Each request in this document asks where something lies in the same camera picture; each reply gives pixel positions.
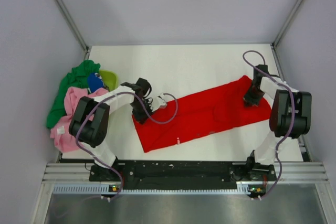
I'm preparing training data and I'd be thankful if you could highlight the grey slotted cable duct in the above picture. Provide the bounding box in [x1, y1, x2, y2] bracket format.
[53, 184, 250, 195]

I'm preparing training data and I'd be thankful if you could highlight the right aluminium frame post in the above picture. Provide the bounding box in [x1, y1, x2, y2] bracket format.
[271, 0, 305, 50]

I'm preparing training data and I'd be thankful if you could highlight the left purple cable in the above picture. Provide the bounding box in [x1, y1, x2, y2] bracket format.
[75, 91, 179, 200]

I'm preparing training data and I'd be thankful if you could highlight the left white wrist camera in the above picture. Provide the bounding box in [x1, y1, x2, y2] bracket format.
[150, 93, 167, 112]

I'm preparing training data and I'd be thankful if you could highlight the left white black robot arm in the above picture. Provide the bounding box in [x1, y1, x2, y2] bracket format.
[69, 78, 154, 180]

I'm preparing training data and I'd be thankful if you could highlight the green t shirt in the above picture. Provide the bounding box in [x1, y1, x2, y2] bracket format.
[46, 60, 101, 129]

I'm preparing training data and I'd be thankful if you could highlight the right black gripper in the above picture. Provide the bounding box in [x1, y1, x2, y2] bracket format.
[242, 82, 265, 107]

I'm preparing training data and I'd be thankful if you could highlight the lime green tray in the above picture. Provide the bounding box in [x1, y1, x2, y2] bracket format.
[99, 69, 119, 91]

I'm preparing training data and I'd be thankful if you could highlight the red t shirt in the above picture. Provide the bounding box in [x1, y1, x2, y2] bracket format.
[134, 76, 271, 153]

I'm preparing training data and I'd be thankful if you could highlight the left aluminium frame post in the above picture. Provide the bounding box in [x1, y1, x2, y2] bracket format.
[54, 0, 90, 53]

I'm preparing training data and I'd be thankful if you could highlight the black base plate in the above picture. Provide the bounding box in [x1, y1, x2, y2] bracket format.
[89, 159, 276, 190]

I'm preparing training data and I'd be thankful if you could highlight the blue t shirt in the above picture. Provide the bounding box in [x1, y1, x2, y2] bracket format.
[87, 73, 104, 93]

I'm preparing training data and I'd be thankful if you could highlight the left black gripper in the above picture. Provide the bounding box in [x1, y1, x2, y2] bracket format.
[130, 99, 156, 125]

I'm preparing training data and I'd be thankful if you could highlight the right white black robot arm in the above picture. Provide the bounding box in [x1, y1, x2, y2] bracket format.
[243, 65, 312, 180]

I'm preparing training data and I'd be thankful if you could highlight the aluminium frame post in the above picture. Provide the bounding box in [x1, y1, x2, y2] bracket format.
[54, 0, 90, 53]
[271, 0, 305, 50]

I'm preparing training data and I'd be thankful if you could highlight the pink t shirt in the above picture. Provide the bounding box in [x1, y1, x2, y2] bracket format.
[50, 87, 108, 153]

